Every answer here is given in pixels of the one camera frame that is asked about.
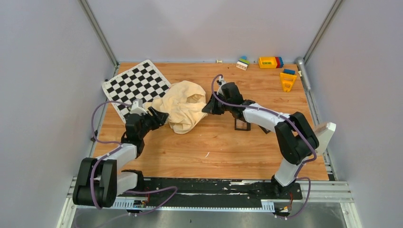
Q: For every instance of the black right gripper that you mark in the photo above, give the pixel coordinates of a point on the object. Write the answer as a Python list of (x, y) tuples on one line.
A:
[(211, 107)]

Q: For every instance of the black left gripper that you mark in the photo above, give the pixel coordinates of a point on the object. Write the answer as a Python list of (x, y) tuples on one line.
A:
[(160, 118)]

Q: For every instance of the cream yellow garment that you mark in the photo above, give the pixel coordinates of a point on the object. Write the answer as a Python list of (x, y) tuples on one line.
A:
[(184, 102)]

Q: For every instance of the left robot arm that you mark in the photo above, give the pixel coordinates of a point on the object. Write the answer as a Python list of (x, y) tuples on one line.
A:
[(98, 181)]

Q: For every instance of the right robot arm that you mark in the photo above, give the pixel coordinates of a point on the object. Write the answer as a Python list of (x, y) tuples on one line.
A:
[(296, 139)]

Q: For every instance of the black framed magnifier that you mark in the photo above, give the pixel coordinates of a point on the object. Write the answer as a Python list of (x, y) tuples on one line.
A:
[(240, 125)]

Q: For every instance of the black white chessboard mat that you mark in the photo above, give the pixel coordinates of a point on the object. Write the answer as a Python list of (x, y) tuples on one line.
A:
[(143, 81)]

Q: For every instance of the white toy brick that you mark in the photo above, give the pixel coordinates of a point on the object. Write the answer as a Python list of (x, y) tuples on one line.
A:
[(242, 65)]

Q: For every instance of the green blue brick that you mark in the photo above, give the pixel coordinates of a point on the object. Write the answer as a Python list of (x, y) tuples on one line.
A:
[(244, 60)]

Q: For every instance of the yellow toy bin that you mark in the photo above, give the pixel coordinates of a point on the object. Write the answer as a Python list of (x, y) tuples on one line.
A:
[(267, 62)]

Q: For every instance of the red blue brick stack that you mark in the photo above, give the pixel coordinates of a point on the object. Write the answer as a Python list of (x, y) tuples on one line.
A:
[(279, 62)]

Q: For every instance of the blue toy brick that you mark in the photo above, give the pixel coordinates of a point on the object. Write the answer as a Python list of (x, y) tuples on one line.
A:
[(288, 71)]

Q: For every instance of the grey metal cylinder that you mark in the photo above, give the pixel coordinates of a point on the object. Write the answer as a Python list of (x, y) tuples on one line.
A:
[(304, 75)]

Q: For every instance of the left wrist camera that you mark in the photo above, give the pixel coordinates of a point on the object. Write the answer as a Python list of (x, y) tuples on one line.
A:
[(137, 107)]

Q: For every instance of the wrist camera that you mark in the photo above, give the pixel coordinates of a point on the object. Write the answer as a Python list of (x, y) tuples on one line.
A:
[(137, 107), (221, 81)]

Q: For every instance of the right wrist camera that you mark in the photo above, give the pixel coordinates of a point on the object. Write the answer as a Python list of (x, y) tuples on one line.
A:
[(221, 81)]

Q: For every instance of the yellow toy frame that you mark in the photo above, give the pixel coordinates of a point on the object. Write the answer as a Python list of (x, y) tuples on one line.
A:
[(287, 81)]

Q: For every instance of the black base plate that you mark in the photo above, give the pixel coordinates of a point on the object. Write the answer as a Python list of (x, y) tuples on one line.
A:
[(216, 193)]

